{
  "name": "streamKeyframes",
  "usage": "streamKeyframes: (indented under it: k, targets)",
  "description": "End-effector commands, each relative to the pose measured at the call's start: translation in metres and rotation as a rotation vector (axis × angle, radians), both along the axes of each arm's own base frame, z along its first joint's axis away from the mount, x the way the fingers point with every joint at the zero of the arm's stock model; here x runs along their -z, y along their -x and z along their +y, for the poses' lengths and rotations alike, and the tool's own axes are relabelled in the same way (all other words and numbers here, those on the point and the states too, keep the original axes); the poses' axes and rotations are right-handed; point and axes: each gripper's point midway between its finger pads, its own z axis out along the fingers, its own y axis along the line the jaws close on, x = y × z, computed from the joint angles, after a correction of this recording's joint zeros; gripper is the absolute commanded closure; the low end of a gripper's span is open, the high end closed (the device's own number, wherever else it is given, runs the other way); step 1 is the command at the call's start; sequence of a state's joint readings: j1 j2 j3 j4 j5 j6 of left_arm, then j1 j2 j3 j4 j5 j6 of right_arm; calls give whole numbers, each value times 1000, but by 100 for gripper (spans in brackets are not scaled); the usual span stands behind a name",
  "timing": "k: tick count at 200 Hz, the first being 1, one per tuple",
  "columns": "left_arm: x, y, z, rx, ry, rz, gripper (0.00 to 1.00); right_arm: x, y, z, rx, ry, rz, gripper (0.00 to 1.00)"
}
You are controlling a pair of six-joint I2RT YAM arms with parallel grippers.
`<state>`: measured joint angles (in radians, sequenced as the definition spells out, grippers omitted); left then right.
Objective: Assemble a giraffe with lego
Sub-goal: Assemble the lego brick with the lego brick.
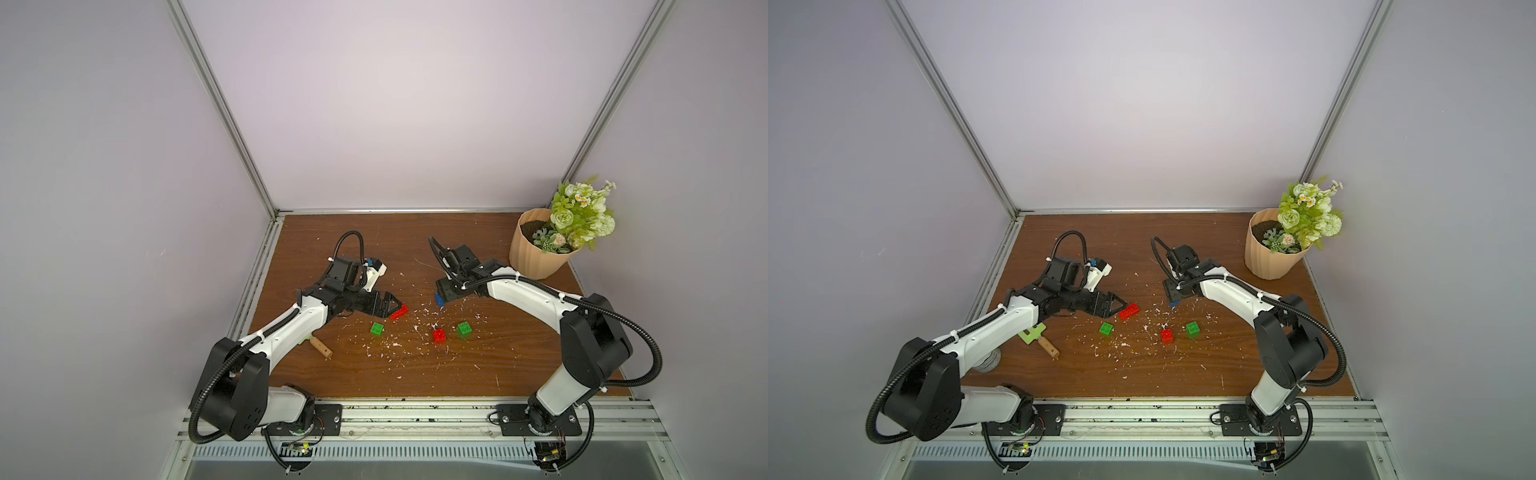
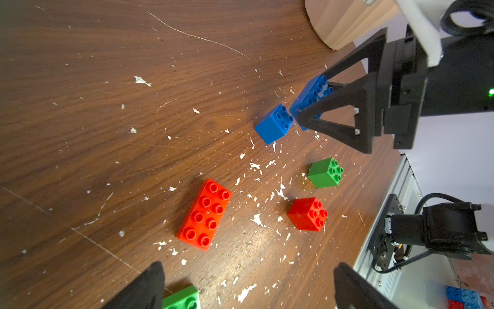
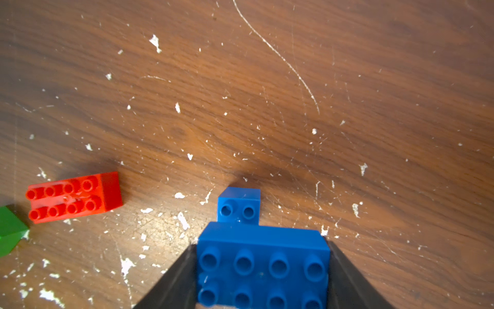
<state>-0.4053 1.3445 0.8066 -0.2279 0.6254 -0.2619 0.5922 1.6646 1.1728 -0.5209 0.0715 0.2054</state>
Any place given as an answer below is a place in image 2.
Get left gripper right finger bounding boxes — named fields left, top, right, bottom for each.
left=333, top=263, right=398, bottom=309

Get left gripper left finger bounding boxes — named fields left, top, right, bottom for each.
left=103, top=261, right=165, bottom=309

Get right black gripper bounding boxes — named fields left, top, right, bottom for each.
left=298, top=27, right=428, bottom=154

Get red long lego brick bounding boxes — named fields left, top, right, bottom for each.
left=177, top=179, right=232, bottom=252

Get green small lego brick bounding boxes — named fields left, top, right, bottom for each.
left=162, top=285, right=201, bottom=309
left=307, top=158, right=343, bottom=189

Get red small lego brick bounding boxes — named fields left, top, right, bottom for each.
left=287, top=197, right=329, bottom=232

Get blue small lego brick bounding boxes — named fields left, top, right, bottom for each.
left=255, top=104, right=294, bottom=145

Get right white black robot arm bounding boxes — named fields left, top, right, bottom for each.
left=290, top=1, right=493, bottom=154

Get lego bricks outside table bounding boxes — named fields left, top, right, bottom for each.
left=445, top=286, right=486, bottom=309

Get beige ribbed flower pot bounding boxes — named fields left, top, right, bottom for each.
left=305, top=0, right=400, bottom=50

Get aluminium front rail frame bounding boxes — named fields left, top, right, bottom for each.
left=353, top=154, right=461, bottom=308

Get right black corrugated cable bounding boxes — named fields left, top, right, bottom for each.
left=439, top=0, right=494, bottom=37

